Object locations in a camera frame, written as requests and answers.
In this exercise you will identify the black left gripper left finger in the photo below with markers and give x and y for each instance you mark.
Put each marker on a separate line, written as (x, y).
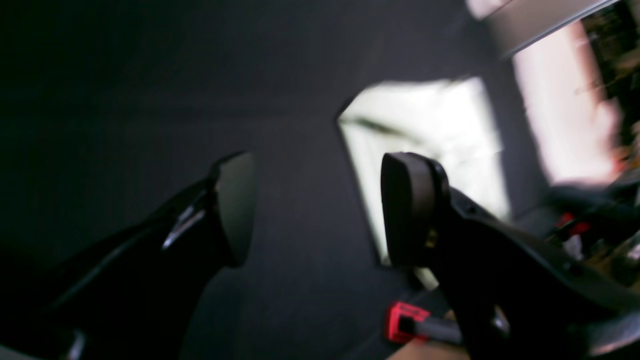
(132, 295)

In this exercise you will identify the light green T-shirt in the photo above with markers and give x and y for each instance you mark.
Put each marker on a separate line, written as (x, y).
(450, 121)

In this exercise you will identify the black table cloth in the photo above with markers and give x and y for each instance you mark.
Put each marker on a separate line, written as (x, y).
(110, 107)

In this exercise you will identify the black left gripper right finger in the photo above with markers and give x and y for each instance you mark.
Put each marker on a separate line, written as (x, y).
(515, 297)

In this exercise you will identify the red clamp bottom edge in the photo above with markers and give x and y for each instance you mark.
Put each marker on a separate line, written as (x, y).
(405, 323)

